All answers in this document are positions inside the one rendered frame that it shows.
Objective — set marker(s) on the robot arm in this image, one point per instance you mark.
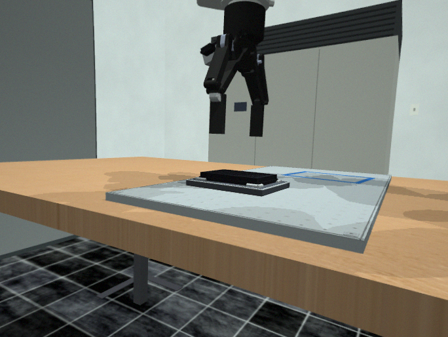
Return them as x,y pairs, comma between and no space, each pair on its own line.
208,50

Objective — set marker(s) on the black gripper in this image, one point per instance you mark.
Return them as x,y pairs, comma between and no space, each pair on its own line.
244,26

